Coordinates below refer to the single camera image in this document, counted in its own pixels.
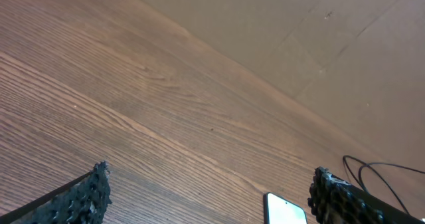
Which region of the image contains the blue Galaxy smartphone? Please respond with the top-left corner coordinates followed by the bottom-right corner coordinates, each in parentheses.
top-left (263, 192), bottom-right (307, 224)

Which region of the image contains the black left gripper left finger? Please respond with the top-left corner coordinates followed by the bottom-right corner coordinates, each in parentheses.
top-left (1, 161), bottom-right (112, 224)

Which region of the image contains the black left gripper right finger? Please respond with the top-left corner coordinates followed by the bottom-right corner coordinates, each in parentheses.
top-left (307, 167), bottom-right (424, 224)

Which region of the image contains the black charging cable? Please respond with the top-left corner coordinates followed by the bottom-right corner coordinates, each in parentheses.
top-left (342, 155), bottom-right (425, 215)

